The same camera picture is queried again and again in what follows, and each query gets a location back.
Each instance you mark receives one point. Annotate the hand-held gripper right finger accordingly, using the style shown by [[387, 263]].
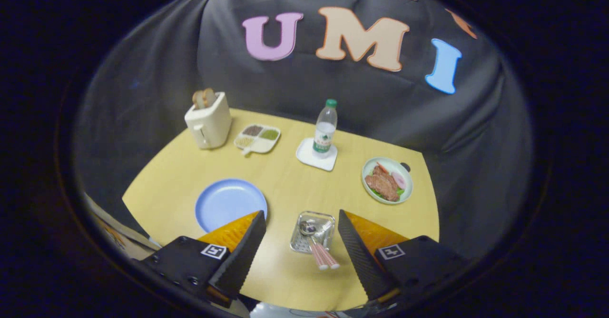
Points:
[[361, 256]]

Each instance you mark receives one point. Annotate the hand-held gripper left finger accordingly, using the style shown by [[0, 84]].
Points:
[[242, 261]]

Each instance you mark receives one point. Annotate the blue plate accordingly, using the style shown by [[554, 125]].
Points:
[[223, 203]]

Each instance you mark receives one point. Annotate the cooked meat slices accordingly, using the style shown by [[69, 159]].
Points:
[[383, 184]]

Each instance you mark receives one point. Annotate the pale green food plate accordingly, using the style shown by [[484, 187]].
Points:
[[395, 164]]

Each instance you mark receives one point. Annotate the white square coaster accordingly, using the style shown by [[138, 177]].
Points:
[[307, 158]]

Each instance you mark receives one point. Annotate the divided white snack dish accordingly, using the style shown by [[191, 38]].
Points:
[[259, 146]]

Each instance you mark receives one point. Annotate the clear plastic water bottle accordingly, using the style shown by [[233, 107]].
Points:
[[324, 137]]

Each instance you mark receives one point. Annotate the beige cloth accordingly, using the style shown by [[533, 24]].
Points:
[[119, 237]]

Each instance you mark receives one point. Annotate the white toaster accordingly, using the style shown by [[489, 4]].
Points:
[[214, 125]]

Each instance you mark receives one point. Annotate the toasted bread slice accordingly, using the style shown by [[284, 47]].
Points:
[[198, 100], [210, 97]]

